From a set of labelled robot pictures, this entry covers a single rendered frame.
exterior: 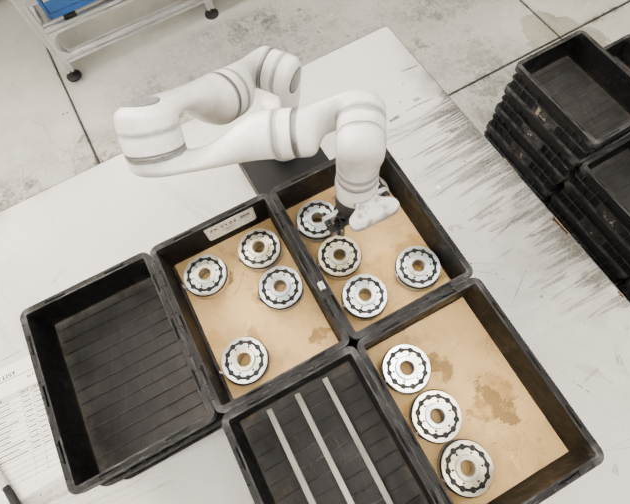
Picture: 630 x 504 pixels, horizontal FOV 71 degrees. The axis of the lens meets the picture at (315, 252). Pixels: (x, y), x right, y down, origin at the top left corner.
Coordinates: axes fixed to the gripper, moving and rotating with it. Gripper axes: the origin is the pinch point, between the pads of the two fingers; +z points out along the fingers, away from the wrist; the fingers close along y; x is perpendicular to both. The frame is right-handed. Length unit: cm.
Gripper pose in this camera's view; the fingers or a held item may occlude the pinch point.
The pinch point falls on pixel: (353, 223)
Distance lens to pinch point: 91.0
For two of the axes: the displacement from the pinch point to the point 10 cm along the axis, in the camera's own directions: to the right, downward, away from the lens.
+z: 0.5, 3.6, 9.3
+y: -8.9, 4.5, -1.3
